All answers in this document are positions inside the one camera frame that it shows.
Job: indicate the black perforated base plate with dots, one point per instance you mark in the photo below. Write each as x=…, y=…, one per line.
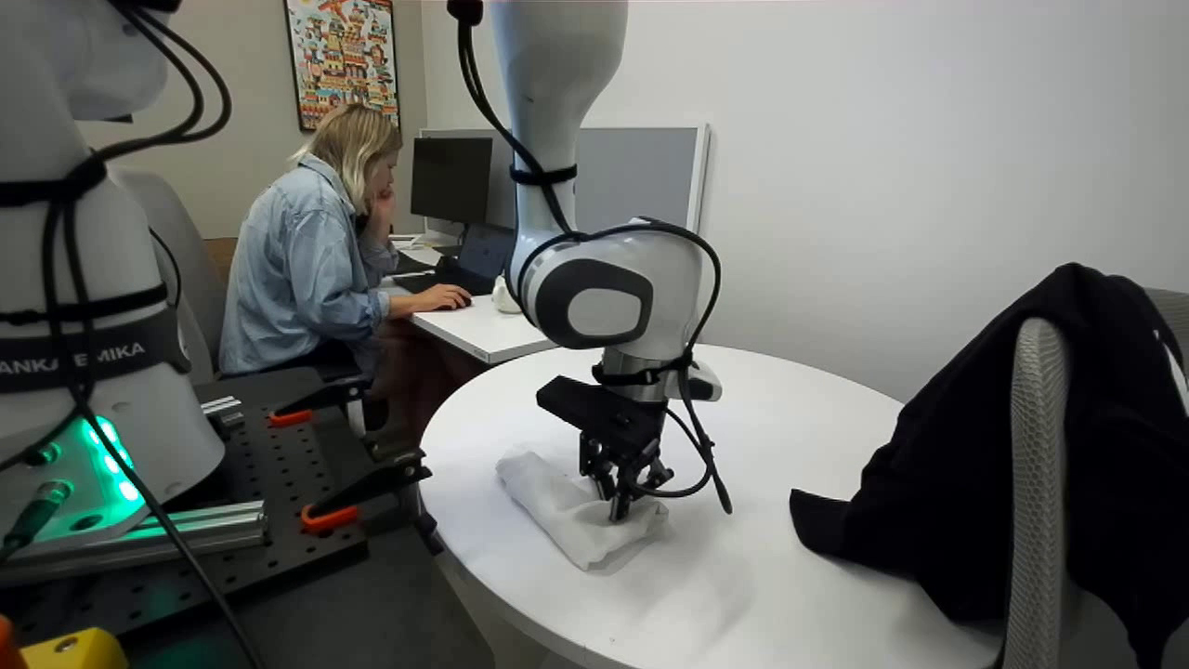
x=274, y=486

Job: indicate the black jacket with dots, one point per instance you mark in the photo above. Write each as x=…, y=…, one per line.
x=1100, y=486

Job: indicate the white towel with red stripes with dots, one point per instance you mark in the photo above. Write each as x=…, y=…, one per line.
x=561, y=516

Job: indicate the black clamp with orange tip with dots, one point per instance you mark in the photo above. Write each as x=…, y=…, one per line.
x=365, y=489
x=322, y=399

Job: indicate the black computer monitor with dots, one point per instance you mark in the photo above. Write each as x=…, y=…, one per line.
x=451, y=179

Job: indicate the yellow box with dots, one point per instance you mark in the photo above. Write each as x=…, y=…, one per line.
x=75, y=651

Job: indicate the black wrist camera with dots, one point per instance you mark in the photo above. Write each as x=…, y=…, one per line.
x=575, y=399

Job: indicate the grey office chair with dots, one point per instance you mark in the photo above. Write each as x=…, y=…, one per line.
x=1039, y=497

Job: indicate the colourful wall poster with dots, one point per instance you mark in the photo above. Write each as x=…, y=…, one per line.
x=338, y=59

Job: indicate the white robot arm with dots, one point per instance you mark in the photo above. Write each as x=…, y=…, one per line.
x=558, y=76

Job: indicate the grey desk chair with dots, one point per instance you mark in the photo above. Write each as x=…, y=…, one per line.
x=179, y=262

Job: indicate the blonde person in blue shirt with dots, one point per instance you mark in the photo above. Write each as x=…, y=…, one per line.
x=298, y=273

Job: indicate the aluminium rail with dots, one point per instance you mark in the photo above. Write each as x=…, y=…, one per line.
x=160, y=533

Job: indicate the grey partition panel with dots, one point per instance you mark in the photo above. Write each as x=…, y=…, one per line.
x=645, y=174

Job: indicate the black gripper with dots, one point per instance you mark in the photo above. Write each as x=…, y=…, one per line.
x=624, y=433

